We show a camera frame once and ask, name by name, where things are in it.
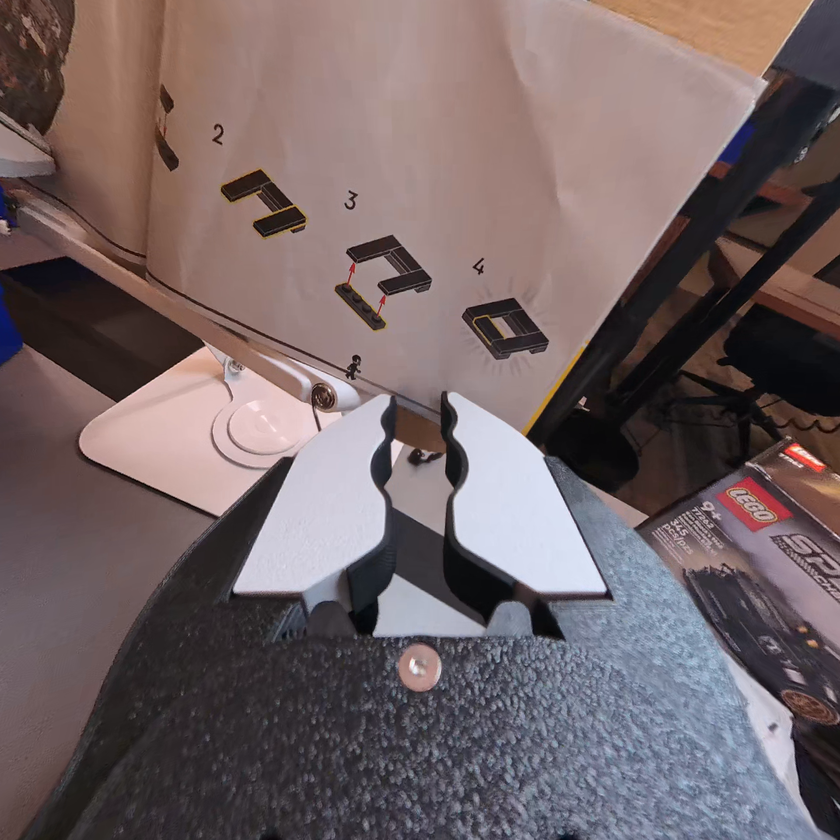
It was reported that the white booklet stand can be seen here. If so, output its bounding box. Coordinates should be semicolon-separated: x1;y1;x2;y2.
0;112;447;519

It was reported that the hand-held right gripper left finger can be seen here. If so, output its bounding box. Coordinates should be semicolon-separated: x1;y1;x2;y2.
232;394;398;634

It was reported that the black lego set box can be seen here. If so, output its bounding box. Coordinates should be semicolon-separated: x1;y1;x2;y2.
635;436;840;795

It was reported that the black table frame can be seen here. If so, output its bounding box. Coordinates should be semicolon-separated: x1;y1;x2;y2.
525;0;840;447

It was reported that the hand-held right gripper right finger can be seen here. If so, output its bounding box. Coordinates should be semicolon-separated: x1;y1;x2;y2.
441;392;609;627

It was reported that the black office chair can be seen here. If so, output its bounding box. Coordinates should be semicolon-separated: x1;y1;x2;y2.
676;308;840;460

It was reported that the lego instruction booklet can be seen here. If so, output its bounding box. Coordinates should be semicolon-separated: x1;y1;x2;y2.
0;0;769;437

